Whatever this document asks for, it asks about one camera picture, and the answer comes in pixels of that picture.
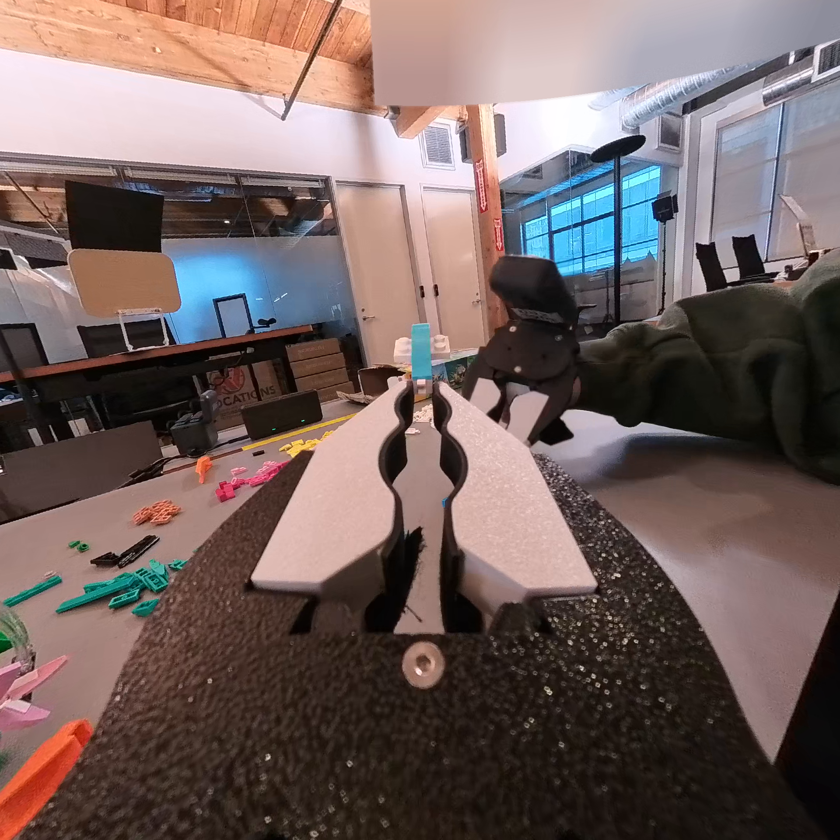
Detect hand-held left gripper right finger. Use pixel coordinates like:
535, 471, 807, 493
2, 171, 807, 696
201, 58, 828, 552
432, 382, 599, 623

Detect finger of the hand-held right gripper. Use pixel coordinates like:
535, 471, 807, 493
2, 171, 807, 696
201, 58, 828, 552
469, 377, 511, 429
504, 392, 574, 448

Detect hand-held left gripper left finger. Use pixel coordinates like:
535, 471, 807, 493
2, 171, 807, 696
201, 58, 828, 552
251, 379, 421, 621

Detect white and teal lego assembly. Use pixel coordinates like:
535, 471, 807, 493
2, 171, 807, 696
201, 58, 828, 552
393, 322, 454, 402

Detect person's right forearm green sleeve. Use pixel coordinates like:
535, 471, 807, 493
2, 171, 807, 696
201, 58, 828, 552
576, 248, 840, 488

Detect colourful lego box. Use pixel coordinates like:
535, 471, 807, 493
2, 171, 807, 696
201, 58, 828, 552
429, 347, 487, 389

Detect pile of pink lego pieces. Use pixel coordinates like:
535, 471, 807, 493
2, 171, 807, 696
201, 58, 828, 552
214, 460, 290, 504

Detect black lego beams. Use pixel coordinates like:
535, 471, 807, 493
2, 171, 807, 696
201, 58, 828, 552
90, 534, 161, 569

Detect pile of teal lego pieces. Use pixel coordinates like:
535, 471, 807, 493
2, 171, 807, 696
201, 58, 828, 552
3, 557, 189, 618

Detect pink lego flower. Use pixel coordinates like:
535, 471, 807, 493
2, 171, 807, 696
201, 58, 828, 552
0, 655, 69, 733

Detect large orange lego piece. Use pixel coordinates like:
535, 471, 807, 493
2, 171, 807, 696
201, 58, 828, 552
0, 718, 95, 840

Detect black speaker box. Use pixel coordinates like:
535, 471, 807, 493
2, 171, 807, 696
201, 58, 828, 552
240, 388, 324, 441

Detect white door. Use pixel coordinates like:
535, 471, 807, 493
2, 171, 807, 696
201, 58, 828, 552
420, 185, 487, 350
334, 182, 421, 370

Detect stack of cardboard boxes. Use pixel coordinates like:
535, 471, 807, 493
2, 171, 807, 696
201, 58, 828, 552
285, 337, 356, 402

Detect wooden pillar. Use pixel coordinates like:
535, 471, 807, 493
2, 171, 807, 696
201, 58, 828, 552
465, 104, 510, 330

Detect black charging dock device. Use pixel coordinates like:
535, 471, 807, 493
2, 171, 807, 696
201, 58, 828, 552
168, 390, 220, 459

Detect black speaker on tripod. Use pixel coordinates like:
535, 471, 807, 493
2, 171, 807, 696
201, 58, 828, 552
651, 191, 681, 317

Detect black office chair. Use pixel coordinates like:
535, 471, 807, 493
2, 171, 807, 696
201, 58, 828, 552
731, 234, 767, 282
695, 241, 728, 293

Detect wooden office desk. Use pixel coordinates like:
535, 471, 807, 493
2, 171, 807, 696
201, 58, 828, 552
0, 324, 316, 448

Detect black flat panel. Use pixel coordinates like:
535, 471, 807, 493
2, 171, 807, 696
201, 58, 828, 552
0, 419, 164, 526

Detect beige rounded board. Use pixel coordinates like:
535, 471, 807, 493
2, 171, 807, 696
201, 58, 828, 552
67, 248, 182, 316

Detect black monitor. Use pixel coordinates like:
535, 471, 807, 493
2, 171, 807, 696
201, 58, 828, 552
63, 180, 165, 254

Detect wall air vent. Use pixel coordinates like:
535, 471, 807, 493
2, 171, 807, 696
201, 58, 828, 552
418, 121, 455, 169

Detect white frame chair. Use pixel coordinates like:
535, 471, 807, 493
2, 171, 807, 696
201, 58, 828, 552
117, 311, 169, 353

